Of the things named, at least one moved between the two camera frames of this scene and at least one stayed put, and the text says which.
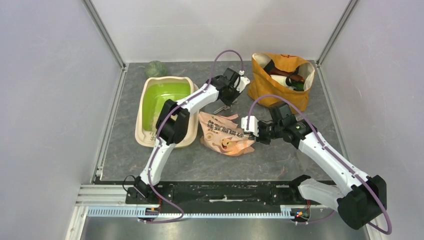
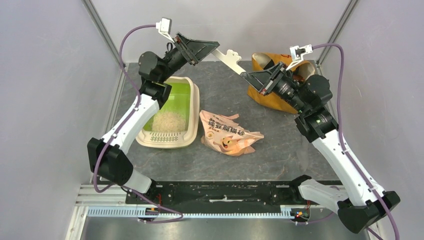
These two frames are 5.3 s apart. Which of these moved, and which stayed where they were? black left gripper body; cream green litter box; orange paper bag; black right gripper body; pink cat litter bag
Moved: black right gripper body; black left gripper body
Stayed: pink cat litter bag; cream green litter box; orange paper bag
